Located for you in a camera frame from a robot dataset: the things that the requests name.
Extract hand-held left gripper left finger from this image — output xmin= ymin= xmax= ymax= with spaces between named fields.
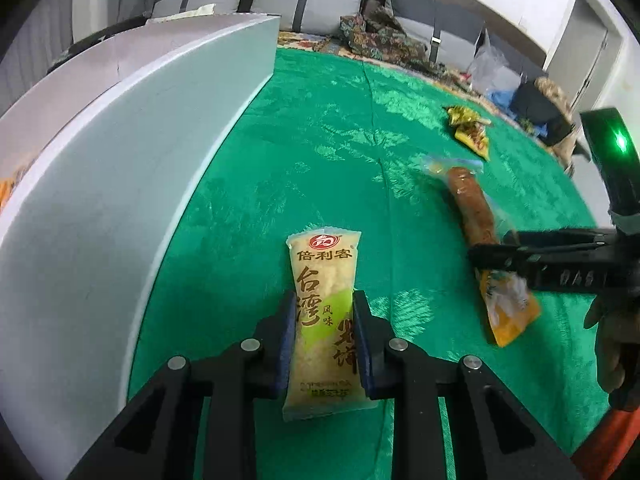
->
xmin=67 ymin=290 xmax=297 ymax=480

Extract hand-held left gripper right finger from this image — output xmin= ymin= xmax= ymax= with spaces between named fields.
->
xmin=352 ymin=290 xmax=583 ymax=480

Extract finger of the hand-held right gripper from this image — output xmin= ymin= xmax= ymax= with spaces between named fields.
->
xmin=467 ymin=242 xmax=540 ymax=282
xmin=502 ymin=227 xmax=621 ymax=255

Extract orange sausage packet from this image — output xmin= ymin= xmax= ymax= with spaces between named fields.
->
xmin=420 ymin=156 xmax=543 ymax=347

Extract pale green rice cracker packet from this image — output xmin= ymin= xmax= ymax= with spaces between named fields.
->
xmin=282 ymin=230 xmax=377 ymax=423

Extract white storage box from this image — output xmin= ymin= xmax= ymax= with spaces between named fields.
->
xmin=0 ymin=12 xmax=282 ymax=466

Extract person's right forearm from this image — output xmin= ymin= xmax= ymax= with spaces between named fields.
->
xmin=570 ymin=407 xmax=640 ymax=480

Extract person's right hand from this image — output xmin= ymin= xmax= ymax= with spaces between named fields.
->
xmin=584 ymin=290 xmax=640 ymax=396

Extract brown spotted cloth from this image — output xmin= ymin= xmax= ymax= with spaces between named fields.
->
xmin=532 ymin=76 xmax=573 ymax=111

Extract black bag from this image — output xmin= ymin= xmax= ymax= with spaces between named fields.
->
xmin=510 ymin=80 xmax=576 ymax=143

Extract orange yellow snack packet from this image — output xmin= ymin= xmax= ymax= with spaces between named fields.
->
xmin=454 ymin=125 xmax=491 ymax=162

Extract blue bag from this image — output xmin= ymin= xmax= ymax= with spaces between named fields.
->
xmin=487 ymin=89 xmax=516 ymax=111

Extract white door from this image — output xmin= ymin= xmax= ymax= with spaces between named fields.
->
xmin=545 ymin=0 xmax=613 ymax=111

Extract small yellow snack packet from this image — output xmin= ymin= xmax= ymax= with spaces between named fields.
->
xmin=446 ymin=105 xmax=492 ymax=127

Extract clear plastic bag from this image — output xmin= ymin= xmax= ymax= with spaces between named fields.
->
xmin=467 ymin=30 xmax=523 ymax=96

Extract camouflage cloth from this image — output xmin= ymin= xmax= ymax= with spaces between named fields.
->
xmin=340 ymin=0 xmax=451 ymax=76

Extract patterned rug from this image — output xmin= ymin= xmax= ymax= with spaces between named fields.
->
xmin=275 ymin=30 xmax=501 ymax=96

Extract cream cloth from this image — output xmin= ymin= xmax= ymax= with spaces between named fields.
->
xmin=147 ymin=4 xmax=216 ymax=23

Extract grey curtain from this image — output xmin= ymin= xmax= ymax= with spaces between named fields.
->
xmin=0 ymin=0 xmax=81 ymax=76

